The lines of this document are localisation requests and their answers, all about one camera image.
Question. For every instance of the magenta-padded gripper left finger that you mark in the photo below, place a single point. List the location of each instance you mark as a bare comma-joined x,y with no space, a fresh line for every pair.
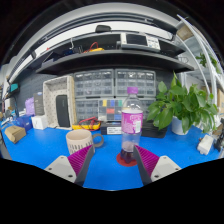
63,166

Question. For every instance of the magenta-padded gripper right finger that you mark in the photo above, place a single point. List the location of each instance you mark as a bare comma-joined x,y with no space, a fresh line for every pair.
163,166

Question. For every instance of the clear bottle with purple label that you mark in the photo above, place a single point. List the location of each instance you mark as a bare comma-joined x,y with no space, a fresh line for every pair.
131,123

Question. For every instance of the beige mug with dark dashes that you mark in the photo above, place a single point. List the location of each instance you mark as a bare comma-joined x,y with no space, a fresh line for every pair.
78,140

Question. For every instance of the black flat case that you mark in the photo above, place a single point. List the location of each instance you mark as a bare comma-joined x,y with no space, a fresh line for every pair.
154,130

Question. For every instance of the flat round red coaster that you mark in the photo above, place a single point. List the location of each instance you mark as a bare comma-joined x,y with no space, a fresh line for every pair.
120,160

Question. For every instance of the yellow multimeter with red leads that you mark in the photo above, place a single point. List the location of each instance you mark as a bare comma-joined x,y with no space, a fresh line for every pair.
85,127

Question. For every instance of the white power adapter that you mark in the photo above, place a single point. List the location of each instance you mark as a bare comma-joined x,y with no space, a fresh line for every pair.
205,145

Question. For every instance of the black rectangular device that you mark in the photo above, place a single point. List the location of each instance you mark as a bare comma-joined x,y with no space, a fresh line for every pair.
63,111

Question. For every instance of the blue box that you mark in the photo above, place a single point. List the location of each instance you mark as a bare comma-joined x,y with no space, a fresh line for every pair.
24,122

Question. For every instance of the black box with white label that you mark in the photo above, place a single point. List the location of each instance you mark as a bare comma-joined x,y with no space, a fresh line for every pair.
113,129

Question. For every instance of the dark grey box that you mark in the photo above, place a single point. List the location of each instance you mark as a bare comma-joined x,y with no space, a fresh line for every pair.
39,104

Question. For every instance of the light purple box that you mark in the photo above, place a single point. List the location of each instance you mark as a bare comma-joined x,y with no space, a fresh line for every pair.
30,107

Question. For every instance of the green plant in white pot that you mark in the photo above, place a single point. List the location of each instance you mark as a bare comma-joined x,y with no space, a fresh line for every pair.
180,100

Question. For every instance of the drawer cabinet with coloured drawers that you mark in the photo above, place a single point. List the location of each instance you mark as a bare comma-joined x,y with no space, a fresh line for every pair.
110,110

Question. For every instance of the white shelf rack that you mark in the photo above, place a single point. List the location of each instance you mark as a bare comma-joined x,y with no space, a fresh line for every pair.
184,32

